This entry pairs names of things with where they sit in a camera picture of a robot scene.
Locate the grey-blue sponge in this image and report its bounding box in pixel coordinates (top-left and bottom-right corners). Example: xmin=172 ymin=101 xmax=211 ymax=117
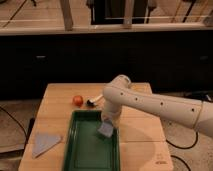
xmin=98 ymin=122 xmax=113 ymax=138

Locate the black floor cable right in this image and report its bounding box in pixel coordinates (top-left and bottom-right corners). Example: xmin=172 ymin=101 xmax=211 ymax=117
xmin=165 ymin=121 xmax=200 ymax=171

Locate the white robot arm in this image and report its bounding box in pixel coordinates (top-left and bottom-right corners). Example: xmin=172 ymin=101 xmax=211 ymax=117
xmin=101 ymin=75 xmax=213 ymax=138

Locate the yellow banana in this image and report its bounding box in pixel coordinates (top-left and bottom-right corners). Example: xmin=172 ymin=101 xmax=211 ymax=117
xmin=131 ymin=85 xmax=144 ymax=92

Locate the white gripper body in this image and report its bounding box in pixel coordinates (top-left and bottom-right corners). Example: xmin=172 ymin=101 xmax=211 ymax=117
xmin=101 ymin=108 xmax=121 ymax=128

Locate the red tomato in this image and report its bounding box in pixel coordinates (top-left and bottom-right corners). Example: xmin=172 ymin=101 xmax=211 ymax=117
xmin=72 ymin=95 xmax=83 ymax=107

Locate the dark blue floor object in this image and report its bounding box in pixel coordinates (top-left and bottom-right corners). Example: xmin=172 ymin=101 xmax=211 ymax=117
xmin=185 ymin=90 xmax=213 ymax=103

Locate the green plastic tray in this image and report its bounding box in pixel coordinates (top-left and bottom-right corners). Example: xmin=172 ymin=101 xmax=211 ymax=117
xmin=62 ymin=110 xmax=120 ymax=171

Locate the black floor cable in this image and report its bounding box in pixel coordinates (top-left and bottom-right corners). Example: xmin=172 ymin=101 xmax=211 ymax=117
xmin=165 ymin=121 xmax=200 ymax=171
xmin=0 ymin=105 xmax=29 ymax=152

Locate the grey triangular cloth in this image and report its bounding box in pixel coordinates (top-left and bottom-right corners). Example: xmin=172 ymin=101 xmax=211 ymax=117
xmin=32 ymin=133 xmax=62 ymax=158

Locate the white-handled black brush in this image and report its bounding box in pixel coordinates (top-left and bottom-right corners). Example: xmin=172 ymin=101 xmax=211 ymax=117
xmin=86 ymin=94 xmax=103 ymax=107

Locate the black floor cable left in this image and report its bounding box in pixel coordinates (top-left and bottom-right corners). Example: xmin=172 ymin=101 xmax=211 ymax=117
xmin=0 ymin=105 xmax=29 ymax=152

